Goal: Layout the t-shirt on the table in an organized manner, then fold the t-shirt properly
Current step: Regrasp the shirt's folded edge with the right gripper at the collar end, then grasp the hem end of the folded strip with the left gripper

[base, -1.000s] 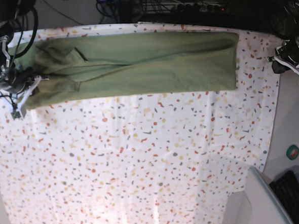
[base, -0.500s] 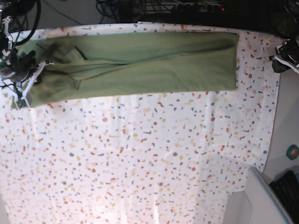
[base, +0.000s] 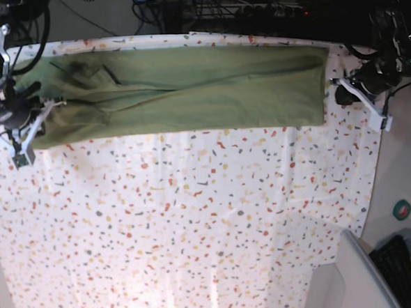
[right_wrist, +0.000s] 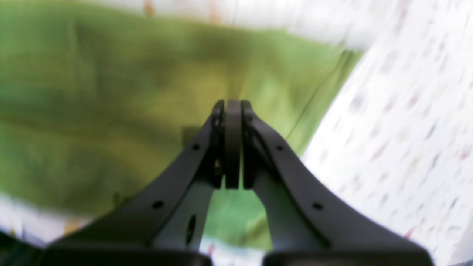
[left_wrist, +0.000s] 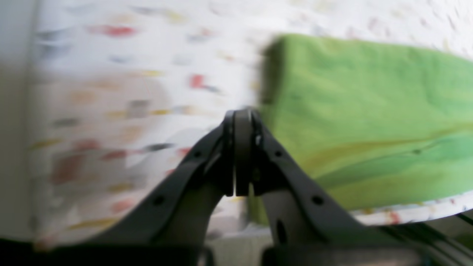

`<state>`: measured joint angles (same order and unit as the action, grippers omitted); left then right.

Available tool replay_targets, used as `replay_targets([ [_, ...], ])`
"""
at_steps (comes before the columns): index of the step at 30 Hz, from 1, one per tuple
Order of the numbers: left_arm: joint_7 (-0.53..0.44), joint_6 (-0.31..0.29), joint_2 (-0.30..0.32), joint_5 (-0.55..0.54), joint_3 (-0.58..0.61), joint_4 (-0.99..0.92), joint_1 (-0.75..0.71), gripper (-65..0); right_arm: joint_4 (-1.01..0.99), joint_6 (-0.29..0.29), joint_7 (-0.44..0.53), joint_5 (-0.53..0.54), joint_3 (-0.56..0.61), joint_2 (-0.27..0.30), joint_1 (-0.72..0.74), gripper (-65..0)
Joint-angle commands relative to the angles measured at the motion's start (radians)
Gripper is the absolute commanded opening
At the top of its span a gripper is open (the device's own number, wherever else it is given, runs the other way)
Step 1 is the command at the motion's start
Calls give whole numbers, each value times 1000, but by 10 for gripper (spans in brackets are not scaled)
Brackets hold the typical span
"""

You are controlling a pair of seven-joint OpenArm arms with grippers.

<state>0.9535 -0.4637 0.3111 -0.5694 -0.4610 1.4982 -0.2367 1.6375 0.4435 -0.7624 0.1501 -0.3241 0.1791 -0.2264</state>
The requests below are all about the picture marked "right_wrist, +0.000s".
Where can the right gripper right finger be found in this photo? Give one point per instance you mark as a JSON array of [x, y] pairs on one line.
[[309, 224]]

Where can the green t-shirt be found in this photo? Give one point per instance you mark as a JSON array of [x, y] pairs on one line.
[[97, 101]]

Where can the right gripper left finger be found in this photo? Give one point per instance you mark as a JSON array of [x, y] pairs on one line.
[[163, 224]]

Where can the terrazzo pattern tablecloth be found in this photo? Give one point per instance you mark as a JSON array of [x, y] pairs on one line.
[[396, 141]]

